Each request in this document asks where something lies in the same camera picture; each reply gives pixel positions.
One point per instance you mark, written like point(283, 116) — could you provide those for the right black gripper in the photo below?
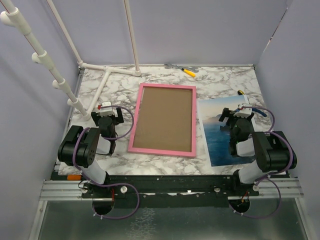
point(226, 113)

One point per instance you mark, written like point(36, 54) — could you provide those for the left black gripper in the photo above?
point(118, 119)

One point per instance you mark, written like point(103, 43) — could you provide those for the seascape photo print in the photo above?
point(216, 133)

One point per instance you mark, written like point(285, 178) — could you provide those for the pink picture frame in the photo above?
point(164, 152)

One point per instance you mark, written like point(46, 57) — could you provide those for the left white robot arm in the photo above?
point(79, 146)

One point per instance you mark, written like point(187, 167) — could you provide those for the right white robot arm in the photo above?
point(271, 150)

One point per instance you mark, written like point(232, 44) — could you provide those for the black yellow screwdriver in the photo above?
point(240, 92)

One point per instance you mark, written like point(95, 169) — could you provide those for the silver wrench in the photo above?
point(190, 68)

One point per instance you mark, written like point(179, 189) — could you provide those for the brown fibreboard backing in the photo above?
point(164, 120)

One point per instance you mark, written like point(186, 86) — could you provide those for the white pvc pipe rack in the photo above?
point(26, 93)

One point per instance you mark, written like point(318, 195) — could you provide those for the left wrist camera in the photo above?
point(105, 109)

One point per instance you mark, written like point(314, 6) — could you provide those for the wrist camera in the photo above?
point(105, 109)
point(243, 110)

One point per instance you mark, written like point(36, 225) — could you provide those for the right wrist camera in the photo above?
point(243, 110)

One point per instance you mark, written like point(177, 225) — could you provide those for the blue handled pliers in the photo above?
point(256, 110)

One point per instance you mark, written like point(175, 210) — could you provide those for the yellow handled screwdriver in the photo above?
point(189, 72)

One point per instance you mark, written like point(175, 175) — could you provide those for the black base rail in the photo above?
point(169, 191)

